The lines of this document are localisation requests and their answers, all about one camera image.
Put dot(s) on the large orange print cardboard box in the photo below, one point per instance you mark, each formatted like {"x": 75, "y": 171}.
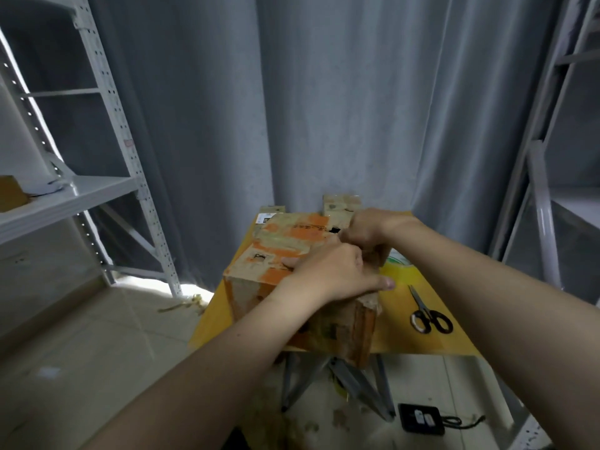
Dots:
{"x": 262, "y": 262}

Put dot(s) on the person's left hand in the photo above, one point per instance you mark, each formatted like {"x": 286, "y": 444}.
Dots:
{"x": 333, "y": 272}

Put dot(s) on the person's right forearm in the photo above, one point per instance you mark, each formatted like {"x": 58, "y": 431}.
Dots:
{"x": 506, "y": 314}

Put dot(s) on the person's right hand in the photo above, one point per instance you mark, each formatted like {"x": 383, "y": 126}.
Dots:
{"x": 375, "y": 229}

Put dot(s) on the grey metal shelf unit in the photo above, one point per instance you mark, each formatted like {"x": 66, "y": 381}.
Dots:
{"x": 553, "y": 182}
{"x": 66, "y": 192}

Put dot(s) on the medium brown cardboard box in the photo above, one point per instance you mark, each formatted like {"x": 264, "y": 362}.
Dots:
{"x": 340, "y": 209}

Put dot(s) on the tape scraps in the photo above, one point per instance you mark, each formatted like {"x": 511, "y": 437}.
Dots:
{"x": 300, "y": 422}

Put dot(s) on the black power adapter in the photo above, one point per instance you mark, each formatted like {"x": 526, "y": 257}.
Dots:
{"x": 421, "y": 419}

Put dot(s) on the yellow tape roll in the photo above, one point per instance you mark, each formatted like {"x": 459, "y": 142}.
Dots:
{"x": 401, "y": 259}

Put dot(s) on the long white-labelled cardboard box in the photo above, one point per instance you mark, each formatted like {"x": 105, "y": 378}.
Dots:
{"x": 267, "y": 217}

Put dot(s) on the grey curtain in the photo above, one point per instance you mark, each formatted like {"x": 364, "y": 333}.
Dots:
{"x": 281, "y": 89}

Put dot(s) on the person's left forearm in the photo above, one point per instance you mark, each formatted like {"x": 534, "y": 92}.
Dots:
{"x": 187, "y": 379}

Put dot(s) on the yellow wooden table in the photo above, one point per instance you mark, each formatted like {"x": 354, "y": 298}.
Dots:
{"x": 441, "y": 342}

